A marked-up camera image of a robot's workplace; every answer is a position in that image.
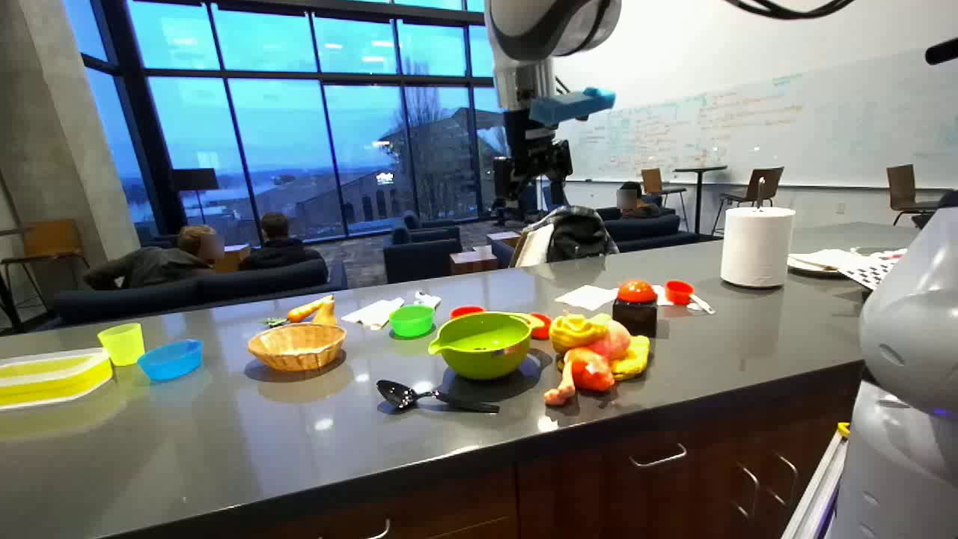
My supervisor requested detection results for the silver cabinet handle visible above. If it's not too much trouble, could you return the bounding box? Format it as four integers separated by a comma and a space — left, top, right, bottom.
733, 460, 763, 521
630, 443, 693, 473
775, 452, 802, 506

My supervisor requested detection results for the white paper towel roll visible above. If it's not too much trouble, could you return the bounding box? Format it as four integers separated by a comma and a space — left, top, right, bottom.
718, 202, 800, 292

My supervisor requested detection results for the small green bowl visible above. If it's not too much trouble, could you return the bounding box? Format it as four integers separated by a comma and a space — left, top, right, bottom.
386, 302, 441, 344

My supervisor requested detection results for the large window wall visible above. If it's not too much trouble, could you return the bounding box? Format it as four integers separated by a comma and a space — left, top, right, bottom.
58, 0, 541, 249

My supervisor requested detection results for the stack of printed papers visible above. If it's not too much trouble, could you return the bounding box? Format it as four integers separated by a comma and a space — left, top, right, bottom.
785, 244, 911, 292

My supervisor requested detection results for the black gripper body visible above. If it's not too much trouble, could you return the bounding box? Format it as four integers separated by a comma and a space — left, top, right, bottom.
501, 105, 579, 187

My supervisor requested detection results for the dark round backpack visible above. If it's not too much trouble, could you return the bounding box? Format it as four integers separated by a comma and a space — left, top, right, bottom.
541, 202, 622, 264

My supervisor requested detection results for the dark armchair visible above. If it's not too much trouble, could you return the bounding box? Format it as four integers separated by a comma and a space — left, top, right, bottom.
381, 222, 468, 286

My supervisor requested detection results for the yellow-green plastic cup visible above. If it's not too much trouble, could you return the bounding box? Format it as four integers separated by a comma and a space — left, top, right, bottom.
97, 320, 151, 370

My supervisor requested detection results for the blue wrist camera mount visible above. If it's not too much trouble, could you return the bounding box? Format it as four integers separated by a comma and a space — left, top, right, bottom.
526, 82, 621, 129

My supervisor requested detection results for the dark lounge couch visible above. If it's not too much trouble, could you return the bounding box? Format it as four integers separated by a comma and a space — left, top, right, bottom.
595, 202, 721, 252

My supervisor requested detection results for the small blue bowl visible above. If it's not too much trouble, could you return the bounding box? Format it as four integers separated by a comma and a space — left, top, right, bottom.
134, 337, 208, 385

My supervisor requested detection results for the tan toy bread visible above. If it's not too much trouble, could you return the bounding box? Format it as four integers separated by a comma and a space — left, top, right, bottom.
284, 292, 341, 328

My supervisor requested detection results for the black stereo camera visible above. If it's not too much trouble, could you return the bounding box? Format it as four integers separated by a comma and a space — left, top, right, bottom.
923, 36, 958, 69

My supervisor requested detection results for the white crumpled tissue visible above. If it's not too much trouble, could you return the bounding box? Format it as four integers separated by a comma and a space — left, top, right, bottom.
338, 292, 410, 332

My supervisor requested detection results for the seated person grey jacket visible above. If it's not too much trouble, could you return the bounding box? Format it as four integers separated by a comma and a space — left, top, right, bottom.
85, 222, 221, 292

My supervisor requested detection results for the orange plush toy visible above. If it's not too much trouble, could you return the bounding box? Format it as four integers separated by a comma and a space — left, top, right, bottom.
541, 320, 637, 409

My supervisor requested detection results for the wooden cafe chair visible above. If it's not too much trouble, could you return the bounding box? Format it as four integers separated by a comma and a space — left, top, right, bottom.
637, 163, 693, 213
718, 163, 788, 210
884, 162, 928, 228

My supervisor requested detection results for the seated person with cap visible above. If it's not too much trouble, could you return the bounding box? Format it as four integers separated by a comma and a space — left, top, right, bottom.
615, 178, 663, 222

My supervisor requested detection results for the black floor sign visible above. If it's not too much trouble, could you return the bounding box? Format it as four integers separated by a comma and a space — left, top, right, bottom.
166, 163, 221, 241

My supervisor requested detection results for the wall whiteboard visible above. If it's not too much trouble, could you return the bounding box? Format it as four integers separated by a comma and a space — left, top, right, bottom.
552, 46, 958, 192

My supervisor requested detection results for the red apple toy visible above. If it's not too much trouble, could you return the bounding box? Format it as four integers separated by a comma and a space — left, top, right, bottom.
612, 295, 663, 340

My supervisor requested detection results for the brown wooden counter cabinet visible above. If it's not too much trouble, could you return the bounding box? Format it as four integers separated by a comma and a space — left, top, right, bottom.
128, 362, 865, 539

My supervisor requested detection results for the dark blue sofa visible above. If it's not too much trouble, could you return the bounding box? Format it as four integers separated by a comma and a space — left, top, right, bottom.
49, 252, 333, 328

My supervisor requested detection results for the wicker basket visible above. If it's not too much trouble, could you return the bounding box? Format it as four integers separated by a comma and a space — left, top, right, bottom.
245, 320, 351, 376

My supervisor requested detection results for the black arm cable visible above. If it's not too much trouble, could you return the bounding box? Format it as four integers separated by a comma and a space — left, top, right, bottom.
721, 0, 860, 24

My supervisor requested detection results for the tall round table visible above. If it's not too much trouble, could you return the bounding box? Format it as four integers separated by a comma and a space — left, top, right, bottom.
670, 162, 730, 235

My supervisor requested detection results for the orange ball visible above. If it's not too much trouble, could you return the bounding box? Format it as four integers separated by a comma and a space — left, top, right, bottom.
615, 277, 658, 307

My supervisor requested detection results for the green plastic bowl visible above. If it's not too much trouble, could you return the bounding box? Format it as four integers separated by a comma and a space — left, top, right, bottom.
429, 307, 538, 383

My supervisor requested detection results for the yellow plastic tray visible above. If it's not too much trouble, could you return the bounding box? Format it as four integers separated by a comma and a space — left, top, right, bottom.
0, 347, 116, 413

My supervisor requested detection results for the wooden armchair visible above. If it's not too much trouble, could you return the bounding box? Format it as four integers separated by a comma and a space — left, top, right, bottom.
0, 217, 94, 335

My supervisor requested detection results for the low wooden table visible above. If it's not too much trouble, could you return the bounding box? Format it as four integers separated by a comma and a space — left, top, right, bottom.
447, 241, 502, 277

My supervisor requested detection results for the black spoon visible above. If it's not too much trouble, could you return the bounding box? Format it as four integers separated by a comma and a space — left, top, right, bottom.
375, 376, 502, 416

